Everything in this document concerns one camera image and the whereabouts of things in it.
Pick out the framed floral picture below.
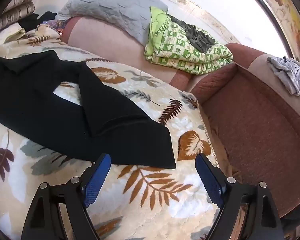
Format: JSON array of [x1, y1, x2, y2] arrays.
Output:
[[240, 0, 300, 68]]

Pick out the brown and pink sofa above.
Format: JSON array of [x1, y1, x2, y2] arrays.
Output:
[[61, 16, 300, 222]]

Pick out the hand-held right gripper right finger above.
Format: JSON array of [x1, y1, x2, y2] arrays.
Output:
[[195, 152, 285, 240]]

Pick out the leaf print blanket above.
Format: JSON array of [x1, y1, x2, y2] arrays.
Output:
[[0, 24, 240, 240]]

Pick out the light grey crumpled cloth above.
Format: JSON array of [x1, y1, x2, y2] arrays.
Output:
[[266, 56, 300, 96]]

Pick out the green patterned blanket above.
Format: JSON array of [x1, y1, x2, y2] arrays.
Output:
[[144, 6, 234, 75]]

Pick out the dark grey cloth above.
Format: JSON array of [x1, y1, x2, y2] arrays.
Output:
[[170, 15, 215, 52]]

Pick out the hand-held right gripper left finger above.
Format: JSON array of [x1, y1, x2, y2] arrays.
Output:
[[21, 153, 112, 240]]

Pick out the pale yellow cloth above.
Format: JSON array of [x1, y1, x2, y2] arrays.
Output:
[[4, 28, 27, 43]]

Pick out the black pants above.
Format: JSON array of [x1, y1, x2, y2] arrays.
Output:
[[0, 50, 177, 170]]

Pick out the small black cloth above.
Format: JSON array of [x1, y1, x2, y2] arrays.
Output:
[[18, 11, 57, 32]]

